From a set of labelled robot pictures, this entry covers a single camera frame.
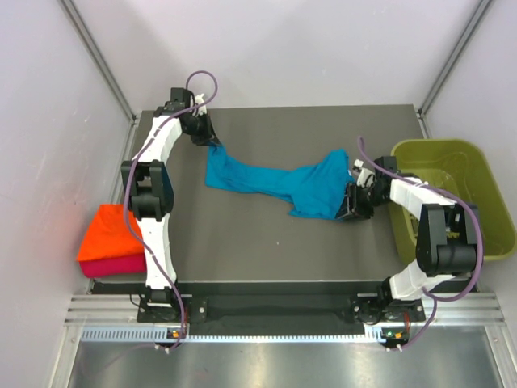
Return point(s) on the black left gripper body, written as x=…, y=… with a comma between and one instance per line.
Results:
x=199, y=127

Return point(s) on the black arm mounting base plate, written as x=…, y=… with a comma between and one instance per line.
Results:
x=267, y=308

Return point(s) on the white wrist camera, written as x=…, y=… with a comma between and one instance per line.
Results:
x=365, y=178
x=199, y=105

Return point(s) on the olive green plastic basket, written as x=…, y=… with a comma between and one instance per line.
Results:
x=461, y=168

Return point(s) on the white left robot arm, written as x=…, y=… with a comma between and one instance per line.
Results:
x=149, y=199

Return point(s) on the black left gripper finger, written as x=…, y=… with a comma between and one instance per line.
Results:
x=213, y=138
x=206, y=142

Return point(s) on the blue t shirt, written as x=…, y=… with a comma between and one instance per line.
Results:
x=314, y=191

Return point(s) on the orange folded t shirt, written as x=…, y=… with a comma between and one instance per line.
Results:
x=108, y=237

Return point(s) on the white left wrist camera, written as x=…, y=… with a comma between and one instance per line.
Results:
x=199, y=105

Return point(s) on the pink folded t shirt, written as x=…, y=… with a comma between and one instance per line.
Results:
x=112, y=266

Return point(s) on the grey slotted cable duct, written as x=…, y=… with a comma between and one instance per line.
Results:
x=169, y=335

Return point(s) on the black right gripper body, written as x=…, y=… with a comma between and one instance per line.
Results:
x=363, y=200

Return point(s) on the aluminium frame rail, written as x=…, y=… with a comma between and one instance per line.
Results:
x=102, y=310

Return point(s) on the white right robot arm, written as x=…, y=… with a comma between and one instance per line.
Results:
x=447, y=240

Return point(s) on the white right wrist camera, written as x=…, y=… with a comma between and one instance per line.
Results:
x=365, y=178

